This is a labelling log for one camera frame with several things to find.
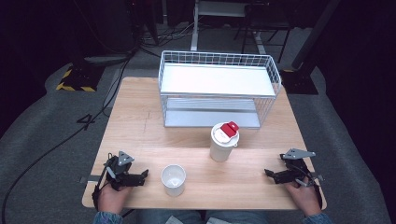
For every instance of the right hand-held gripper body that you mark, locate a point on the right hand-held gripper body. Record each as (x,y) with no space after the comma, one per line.
(299,165)

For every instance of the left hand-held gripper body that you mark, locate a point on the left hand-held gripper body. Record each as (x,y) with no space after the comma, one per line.
(116,169)

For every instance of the white paper cup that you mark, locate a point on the white paper cup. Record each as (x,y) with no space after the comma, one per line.
(173,179)

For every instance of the white tumbler with red lid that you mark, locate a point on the white tumbler with red lid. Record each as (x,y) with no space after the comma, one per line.
(221,146)

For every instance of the person's right hand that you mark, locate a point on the person's right hand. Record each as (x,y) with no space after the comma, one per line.
(303,196)

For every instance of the person's left hand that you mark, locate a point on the person's left hand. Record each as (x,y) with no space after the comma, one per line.
(112,197)

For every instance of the grey tape strip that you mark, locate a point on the grey tape strip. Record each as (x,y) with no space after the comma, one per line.
(91,179)

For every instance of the person's legs in jeans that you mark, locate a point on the person's legs in jeans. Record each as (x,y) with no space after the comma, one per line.
(236,217)

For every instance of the black square floor base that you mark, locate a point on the black square floor base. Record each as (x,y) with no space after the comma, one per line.
(299,82)

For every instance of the yellow black striped stand base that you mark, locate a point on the yellow black striped stand base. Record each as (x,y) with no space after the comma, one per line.
(76,81)

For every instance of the white metal stand leg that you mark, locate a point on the white metal stand leg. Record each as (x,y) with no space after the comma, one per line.
(195,28)

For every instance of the black slanted post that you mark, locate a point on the black slanted post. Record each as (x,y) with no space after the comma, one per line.
(314,34)

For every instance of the black metal frame stand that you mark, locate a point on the black metal frame stand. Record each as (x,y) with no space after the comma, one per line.
(264,21)

